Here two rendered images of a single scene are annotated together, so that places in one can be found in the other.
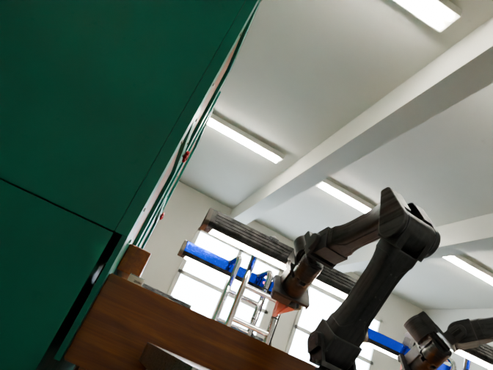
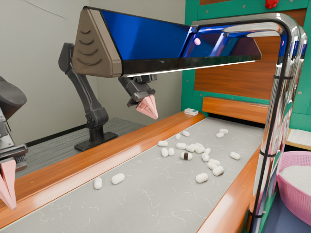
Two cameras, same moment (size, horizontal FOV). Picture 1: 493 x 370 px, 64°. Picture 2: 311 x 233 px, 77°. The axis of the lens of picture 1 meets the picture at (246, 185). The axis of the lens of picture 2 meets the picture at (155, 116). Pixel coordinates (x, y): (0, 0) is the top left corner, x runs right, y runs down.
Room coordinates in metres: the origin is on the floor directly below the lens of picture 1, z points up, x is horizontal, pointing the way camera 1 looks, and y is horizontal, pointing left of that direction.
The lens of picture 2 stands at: (1.56, -0.63, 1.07)
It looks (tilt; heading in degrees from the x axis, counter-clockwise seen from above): 18 degrees down; 138
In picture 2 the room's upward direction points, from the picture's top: straight up
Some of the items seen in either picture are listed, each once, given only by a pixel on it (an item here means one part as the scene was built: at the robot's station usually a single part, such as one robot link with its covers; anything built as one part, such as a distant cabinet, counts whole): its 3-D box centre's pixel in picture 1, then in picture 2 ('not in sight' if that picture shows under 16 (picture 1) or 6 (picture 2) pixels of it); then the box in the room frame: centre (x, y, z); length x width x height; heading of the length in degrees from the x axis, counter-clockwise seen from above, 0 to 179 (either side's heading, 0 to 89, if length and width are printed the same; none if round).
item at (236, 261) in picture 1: (232, 312); not in sight; (1.77, -0.17, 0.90); 0.20 x 0.19 x 0.45; 98
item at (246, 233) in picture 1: (287, 257); (210, 47); (1.29, -0.23, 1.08); 0.62 x 0.08 x 0.07; 98
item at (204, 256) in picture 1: (241, 275); not in sight; (1.85, -0.15, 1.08); 0.62 x 0.08 x 0.07; 98
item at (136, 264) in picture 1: (132, 268); (235, 108); (1.17, 0.20, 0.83); 0.30 x 0.06 x 0.07; 8
